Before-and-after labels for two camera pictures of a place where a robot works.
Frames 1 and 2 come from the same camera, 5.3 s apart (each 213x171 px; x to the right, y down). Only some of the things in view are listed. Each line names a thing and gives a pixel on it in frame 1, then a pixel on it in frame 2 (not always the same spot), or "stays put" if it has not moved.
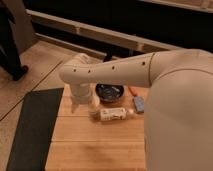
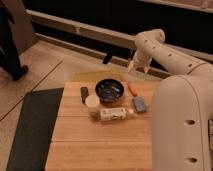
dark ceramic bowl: [109, 92] stays put
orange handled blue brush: [138, 100] stays put
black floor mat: [33, 134] stays put
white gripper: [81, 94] → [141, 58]
